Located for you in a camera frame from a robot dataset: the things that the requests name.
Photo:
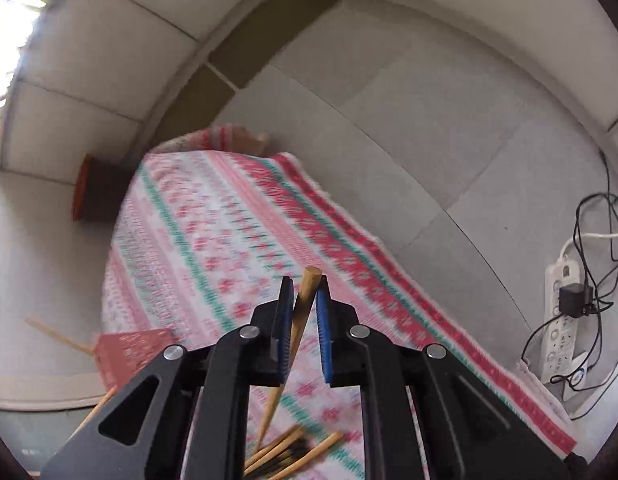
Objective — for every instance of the black power adapter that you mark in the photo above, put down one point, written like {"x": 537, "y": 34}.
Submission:
{"x": 576, "y": 300}

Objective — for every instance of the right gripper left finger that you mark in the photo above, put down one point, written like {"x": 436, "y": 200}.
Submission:
{"x": 184, "y": 415}

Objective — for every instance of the pink perforated utensil holder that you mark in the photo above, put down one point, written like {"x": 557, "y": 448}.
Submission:
{"x": 119, "y": 357}

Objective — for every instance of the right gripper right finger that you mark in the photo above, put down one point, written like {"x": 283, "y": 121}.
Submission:
{"x": 424, "y": 413}

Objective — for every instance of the dark red-rimmed waste bin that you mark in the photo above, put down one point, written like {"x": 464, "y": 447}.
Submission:
{"x": 99, "y": 191}

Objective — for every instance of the white power strip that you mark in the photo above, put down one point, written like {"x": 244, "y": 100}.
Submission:
{"x": 558, "y": 338}

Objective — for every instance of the black chopstick gold band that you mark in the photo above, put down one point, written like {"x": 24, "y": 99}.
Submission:
{"x": 286, "y": 458}

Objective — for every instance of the patterned woven tablecloth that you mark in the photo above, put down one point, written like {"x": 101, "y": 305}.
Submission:
{"x": 204, "y": 234}

